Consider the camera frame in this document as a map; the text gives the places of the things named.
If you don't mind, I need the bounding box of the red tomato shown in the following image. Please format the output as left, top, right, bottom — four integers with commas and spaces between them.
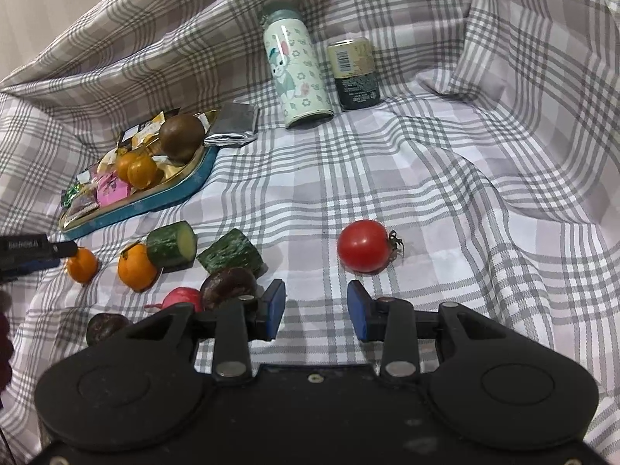
337, 219, 405, 274

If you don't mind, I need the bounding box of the brown round fruit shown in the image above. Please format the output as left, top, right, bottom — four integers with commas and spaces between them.
159, 113, 207, 165

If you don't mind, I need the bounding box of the green foil candy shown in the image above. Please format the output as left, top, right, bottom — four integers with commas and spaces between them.
60, 181, 90, 209

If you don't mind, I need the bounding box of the pink snack packet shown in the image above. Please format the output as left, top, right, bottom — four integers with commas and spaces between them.
97, 174, 131, 207

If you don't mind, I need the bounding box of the blue and gold tin tray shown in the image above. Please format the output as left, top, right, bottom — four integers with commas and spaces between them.
58, 109, 221, 240

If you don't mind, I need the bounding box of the yellow snack packet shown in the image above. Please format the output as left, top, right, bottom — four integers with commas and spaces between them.
140, 111, 168, 139

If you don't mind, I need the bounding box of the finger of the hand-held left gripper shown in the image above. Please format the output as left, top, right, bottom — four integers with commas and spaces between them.
0, 234, 79, 274

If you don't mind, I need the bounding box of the cut cucumber piece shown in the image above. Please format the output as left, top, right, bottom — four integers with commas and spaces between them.
196, 229, 262, 277
146, 221, 197, 269

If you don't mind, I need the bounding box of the silver foil packet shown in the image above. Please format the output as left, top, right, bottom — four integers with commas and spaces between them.
203, 103, 260, 147

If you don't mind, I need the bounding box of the dark purple passion fruit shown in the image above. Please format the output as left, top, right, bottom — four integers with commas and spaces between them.
200, 266, 258, 312
86, 313, 131, 347

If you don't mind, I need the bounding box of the black snack packet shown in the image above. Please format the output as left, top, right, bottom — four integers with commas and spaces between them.
119, 123, 156, 148

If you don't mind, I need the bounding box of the small orange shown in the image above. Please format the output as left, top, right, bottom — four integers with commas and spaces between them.
65, 247, 100, 284
127, 155, 160, 191
115, 151, 139, 180
117, 242, 160, 293

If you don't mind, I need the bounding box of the cartoon print water bottle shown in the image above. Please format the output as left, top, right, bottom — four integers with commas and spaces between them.
263, 7, 335, 129

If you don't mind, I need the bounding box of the red radish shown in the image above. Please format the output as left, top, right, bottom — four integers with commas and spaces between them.
145, 287, 205, 313

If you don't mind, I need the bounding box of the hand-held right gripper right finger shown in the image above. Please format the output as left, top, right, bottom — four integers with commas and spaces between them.
347, 280, 514, 379

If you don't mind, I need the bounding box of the plaid blanket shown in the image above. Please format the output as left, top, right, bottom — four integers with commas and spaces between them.
0, 0, 620, 461

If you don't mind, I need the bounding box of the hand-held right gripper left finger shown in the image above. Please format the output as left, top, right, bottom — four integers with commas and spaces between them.
123, 278, 288, 381

